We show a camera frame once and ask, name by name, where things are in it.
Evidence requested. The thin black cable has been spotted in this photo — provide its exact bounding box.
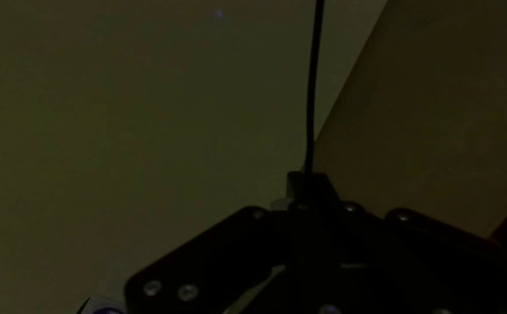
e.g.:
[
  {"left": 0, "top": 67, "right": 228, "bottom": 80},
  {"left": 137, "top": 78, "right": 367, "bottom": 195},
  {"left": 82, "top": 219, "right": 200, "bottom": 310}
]
[{"left": 301, "top": 0, "right": 327, "bottom": 176}]

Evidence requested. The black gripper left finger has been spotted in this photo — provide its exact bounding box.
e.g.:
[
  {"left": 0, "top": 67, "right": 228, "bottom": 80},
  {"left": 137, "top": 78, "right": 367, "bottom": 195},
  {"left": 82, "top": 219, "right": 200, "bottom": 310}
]
[{"left": 125, "top": 170, "right": 315, "bottom": 314}]

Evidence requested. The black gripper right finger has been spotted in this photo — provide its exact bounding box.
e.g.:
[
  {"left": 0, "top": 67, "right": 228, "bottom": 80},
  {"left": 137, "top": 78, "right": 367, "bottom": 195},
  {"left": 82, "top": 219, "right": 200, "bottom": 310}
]
[{"left": 311, "top": 170, "right": 507, "bottom": 314}]

